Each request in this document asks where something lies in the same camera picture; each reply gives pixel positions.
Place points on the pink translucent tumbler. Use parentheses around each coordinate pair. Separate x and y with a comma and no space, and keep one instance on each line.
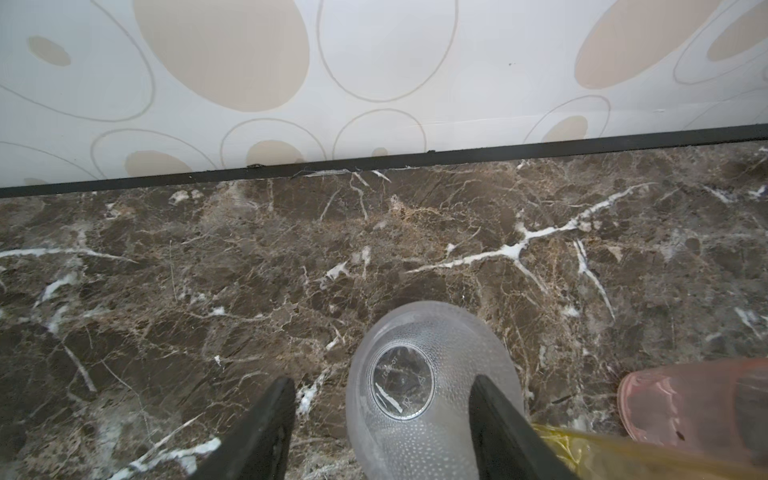
(716,409)

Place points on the frosted dotted tumbler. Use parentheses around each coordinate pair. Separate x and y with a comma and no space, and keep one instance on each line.
(408,388)

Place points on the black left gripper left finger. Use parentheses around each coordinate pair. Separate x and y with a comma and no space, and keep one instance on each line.
(258,447)

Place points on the yellow translucent tall glass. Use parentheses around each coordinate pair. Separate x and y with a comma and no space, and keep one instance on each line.
(591,456)

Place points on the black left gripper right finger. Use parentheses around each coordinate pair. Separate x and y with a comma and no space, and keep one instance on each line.
(504,443)

